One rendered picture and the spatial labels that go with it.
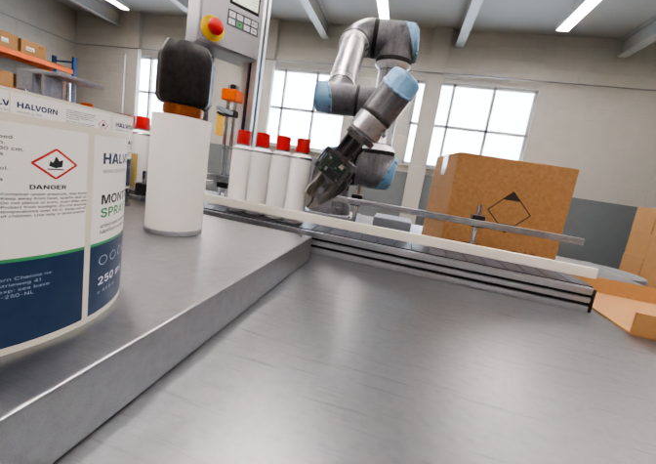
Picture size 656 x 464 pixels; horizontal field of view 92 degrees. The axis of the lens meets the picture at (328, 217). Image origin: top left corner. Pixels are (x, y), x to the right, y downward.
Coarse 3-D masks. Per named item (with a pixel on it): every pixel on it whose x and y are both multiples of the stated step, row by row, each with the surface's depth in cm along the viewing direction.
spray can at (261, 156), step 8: (264, 136) 76; (256, 144) 77; (264, 144) 76; (256, 152) 75; (264, 152) 76; (256, 160) 76; (264, 160) 76; (256, 168) 76; (264, 168) 76; (248, 176) 78; (256, 176) 76; (264, 176) 77; (248, 184) 77; (256, 184) 76; (264, 184) 77; (248, 192) 77; (256, 192) 77; (264, 192) 78; (248, 200) 77; (256, 200) 77; (264, 200) 78; (256, 216) 78
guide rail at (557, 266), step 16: (240, 208) 77; (256, 208) 76; (272, 208) 75; (320, 224) 72; (336, 224) 71; (352, 224) 70; (416, 240) 68; (432, 240) 67; (448, 240) 66; (496, 256) 64; (512, 256) 63; (528, 256) 63; (560, 272) 62; (576, 272) 61; (592, 272) 60
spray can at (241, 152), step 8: (240, 136) 77; (248, 136) 77; (240, 144) 77; (248, 144) 78; (232, 152) 77; (240, 152) 77; (248, 152) 77; (232, 160) 77; (240, 160) 77; (248, 160) 78; (232, 168) 78; (240, 168) 77; (248, 168) 78; (232, 176) 78; (240, 176) 78; (232, 184) 78; (240, 184) 78; (232, 192) 78; (240, 192) 78; (232, 208) 79
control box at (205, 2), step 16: (192, 0) 80; (208, 0) 77; (224, 0) 80; (192, 16) 80; (208, 16) 78; (224, 16) 80; (256, 16) 86; (192, 32) 80; (208, 32) 79; (224, 32) 81; (240, 32) 84; (208, 48) 83; (224, 48) 83; (240, 48) 85; (256, 48) 88; (240, 64) 93
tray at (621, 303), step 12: (576, 276) 76; (600, 288) 75; (612, 288) 74; (624, 288) 74; (636, 288) 73; (648, 288) 73; (600, 300) 69; (612, 300) 70; (624, 300) 72; (636, 300) 73; (648, 300) 73; (600, 312) 61; (612, 312) 62; (624, 312) 63; (636, 312) 52; (648, 312) 66; (624, 324) 56; (636, 324) 52; (648, 324) 52; (648, 336) 52
